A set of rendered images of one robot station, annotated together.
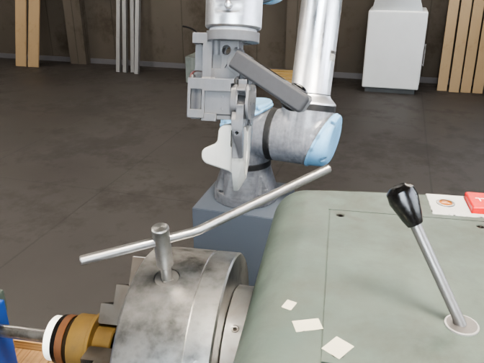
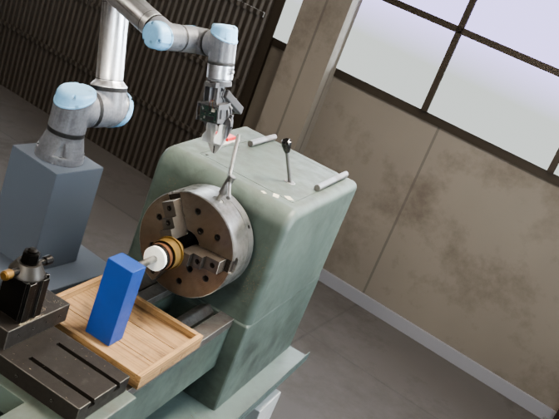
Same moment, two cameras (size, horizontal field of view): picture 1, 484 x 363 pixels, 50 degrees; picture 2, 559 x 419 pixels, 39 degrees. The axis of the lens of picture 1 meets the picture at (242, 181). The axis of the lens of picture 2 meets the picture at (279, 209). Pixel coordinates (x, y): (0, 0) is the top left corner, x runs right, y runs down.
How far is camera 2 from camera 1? 214 cm
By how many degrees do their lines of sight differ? 75
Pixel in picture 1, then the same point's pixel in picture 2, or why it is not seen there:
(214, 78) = (225, 105)
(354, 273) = (252, 176)
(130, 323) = (229, 220)
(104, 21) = not seen: outside the picture
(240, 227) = (81, 179)
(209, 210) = (66, 173)
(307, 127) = (123, 104)
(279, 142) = (109, 115)
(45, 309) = not seen: outside the picture
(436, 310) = (280, 179)
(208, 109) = (220, 118)
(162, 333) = (237, 219)
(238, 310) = not seen: hidden behind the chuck
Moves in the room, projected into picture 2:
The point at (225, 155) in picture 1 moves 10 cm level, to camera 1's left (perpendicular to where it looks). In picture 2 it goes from (220, 138) to (207, 145)
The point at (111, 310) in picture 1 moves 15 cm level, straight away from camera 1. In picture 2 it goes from (175, 231) to (122, 214)
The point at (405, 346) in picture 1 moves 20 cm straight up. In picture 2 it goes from (294, 192) to (317, 134)
